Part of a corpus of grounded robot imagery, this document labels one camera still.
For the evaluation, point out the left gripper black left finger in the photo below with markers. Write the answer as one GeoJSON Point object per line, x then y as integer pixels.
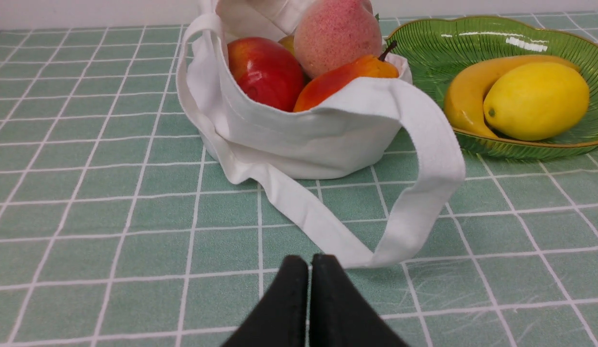
{"type": "Point", "coordinates": [279, 319]}

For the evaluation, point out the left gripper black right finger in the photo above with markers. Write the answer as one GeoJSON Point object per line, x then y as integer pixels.
{"type": "Point", "coordinates": [339, 314]}

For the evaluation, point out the pink peach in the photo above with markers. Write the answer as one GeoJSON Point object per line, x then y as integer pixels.
{"type": "Point", "coordinates": [332, 33]}

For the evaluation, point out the white cloth bag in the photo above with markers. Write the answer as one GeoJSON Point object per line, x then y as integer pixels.
{"type": "Point", "coordinates": [349, 132]}

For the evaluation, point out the yellow fruit inside bag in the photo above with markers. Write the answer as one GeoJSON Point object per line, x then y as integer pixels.
{"type": "Point", "coordinates": [288, 43]}

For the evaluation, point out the green checkered tablecloth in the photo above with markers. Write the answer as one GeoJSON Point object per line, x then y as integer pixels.
{"type": "Point", "coordinates": [118, 229]}

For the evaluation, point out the red apple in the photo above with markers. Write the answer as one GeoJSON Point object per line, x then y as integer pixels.
{"type": "Point", "coordinates": [266, 71]}

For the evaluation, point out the orange red pear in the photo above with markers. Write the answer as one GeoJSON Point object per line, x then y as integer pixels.
{"type": "Point", "coordinates": [325, 85]}

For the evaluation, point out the yellow banana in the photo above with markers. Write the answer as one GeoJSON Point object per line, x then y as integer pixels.
{"type": "Point", "coordinates": [463, 102]}

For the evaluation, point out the green glass leaf plate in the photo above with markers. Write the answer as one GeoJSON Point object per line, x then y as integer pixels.
{"type": "Point", "coordinates": [438, 49]}

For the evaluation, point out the yellow lemon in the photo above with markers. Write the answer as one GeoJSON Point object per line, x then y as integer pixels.
{"type": "Point", "coordinates": [537, 101]}

